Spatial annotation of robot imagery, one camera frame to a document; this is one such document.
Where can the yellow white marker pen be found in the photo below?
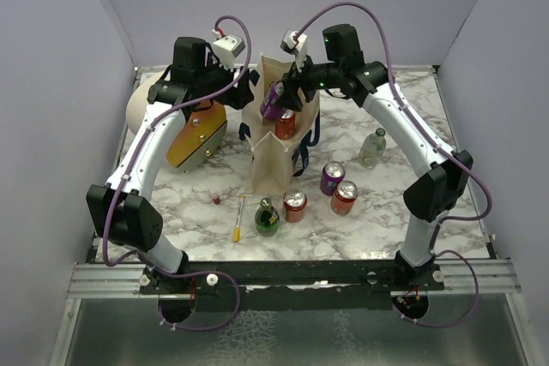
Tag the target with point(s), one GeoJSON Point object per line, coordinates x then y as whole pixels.
{"type": "Point", "coordinates": [237, 228]}

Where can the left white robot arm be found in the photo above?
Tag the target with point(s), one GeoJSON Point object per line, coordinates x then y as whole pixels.
{"type": "Point", "coordinates": [120, 208]}

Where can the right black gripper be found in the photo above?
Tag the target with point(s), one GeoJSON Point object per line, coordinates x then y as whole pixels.
{"type": "Point", "coordinates": [293, 80]}

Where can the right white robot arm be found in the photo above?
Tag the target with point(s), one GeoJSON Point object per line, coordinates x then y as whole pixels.
{"type": "Point", "coordinates": [441, 171]}

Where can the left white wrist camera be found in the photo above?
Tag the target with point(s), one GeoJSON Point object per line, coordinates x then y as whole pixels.
{"type": "Point", "coordinates": [226, 48]}

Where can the red soda can right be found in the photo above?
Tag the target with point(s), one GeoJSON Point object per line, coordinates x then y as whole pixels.
{"type": "Point", "coordinates": [343, 198]}

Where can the cream canvas tote bag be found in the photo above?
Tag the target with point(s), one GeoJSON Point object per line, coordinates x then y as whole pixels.
{"type": "Point", "coordinates": [275, 162]}

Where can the red soda can front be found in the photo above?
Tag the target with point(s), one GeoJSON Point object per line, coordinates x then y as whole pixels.
{"type": "Point", "coordinates": [294, 204]}

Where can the red cola can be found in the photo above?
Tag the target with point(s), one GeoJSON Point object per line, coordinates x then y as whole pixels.
{"type": "Point", "coordinates": [285, 125]}

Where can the purple soda can front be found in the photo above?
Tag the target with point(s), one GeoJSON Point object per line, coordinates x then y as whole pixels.
{"type": "Point", "coordinates": [333, 173]}

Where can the red soda can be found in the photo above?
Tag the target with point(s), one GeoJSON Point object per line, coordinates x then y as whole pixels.
{"type": "Point", "coordinates": [343, 198]}
{"type": "Point", "coordinates": [294, 204]}

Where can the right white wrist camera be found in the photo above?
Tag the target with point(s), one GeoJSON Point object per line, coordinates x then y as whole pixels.
{"type": "Point", "coordinates": [296, 45]}

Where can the clear glass bottle right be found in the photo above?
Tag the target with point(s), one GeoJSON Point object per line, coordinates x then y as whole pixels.
{"type": "Point", "coordinates": [373, 148]}

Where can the green glass bottle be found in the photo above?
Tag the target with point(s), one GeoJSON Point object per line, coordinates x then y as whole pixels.
{"type": "Point", "coordinates": [267, 218]}

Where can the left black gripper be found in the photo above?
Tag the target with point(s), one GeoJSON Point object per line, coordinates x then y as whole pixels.
{"type": "Point", "coordinates": [237, 97]}

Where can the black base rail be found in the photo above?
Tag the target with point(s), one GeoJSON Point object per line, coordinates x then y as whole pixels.
{"type": "Point", "coordinates": [222, 286]}

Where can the purple soda can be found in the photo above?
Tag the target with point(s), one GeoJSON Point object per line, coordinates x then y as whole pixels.
{"type": "Point", "coordinates": [269, 108]}
{"type": "Point", "coordinates": [333, 173]}

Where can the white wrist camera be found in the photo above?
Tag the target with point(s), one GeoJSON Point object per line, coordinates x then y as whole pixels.
{"type": "Point", "coordinates": [226, 48]}
{"type": "Point", "coordinates": [296, 45]}

